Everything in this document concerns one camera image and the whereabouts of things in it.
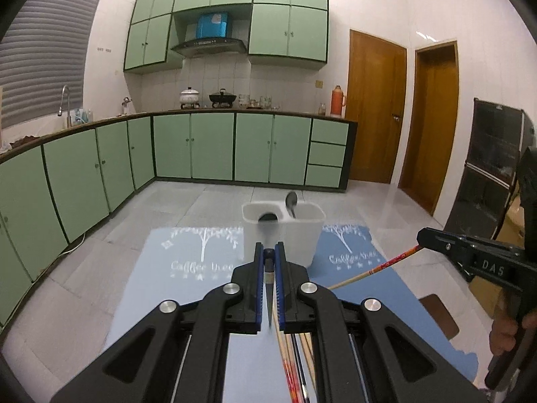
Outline white cooking pot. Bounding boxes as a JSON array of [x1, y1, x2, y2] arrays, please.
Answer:
[[180, 87, 200, 109]]

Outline red patterned chopstick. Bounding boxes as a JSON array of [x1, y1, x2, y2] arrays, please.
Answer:
[[326, 245, 421, 291], [280, 336, 299, 403], [273, 311, 294, 403]]

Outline wooden door in frame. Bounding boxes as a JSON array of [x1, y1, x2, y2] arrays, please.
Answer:
[[398, 41, 459, 215]]

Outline green wall cabinets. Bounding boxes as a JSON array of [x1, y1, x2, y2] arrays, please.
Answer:
[[123, 0, 329, 74]]

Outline blue box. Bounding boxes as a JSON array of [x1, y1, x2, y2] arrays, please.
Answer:
[[197, 10, 231, 39]]

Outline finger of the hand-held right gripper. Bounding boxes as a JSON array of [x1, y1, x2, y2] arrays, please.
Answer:
[[416, 227, 475, 282]]

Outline closed wooden door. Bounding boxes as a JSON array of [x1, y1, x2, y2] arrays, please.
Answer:
[[348, 29, 407, 184]]

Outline metal kitchen faucet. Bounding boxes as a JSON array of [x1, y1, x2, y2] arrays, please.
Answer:
[[58, 85, 73, 127]]

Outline green base cabinets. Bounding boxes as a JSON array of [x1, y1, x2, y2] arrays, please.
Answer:
[[0, 111, 357, 332]]

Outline black folding panel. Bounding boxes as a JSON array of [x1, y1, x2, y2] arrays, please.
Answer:
[[445, 98, 535, 240]]

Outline black chopstick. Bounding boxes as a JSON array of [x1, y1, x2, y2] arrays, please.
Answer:
[[296, 336, 311, 403]]

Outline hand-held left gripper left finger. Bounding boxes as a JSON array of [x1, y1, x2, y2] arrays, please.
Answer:
[[50, 241, 269, 403]]

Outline white two-compartment utensil holder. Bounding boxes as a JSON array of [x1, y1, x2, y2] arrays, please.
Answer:
[[242, 200, 326, 268]]

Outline black range hood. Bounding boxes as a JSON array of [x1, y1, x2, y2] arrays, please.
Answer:
[[170, 38, 248, 58]]

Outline orange thermos flask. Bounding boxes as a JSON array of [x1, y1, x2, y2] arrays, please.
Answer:
[[330, 85, 347, 117]]

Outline two-tone blue table mat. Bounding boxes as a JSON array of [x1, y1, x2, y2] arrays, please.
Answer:
[[105, 223, 479, 403]]

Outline grey window blind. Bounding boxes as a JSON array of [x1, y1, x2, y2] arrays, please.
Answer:
[[0, 0, 103, 129]]

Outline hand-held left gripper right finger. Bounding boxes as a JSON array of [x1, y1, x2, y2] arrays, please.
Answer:
[[274, 241, 489, 403]]

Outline plain wooden chopstick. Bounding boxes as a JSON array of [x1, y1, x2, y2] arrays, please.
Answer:
[[303, 334, 317, 391]]

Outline person's right hand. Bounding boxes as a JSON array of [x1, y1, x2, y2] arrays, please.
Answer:
[[489, 306, 537, 357]]

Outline black wok with lid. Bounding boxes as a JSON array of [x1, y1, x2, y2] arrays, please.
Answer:
[[209, 88, 236, 107]]

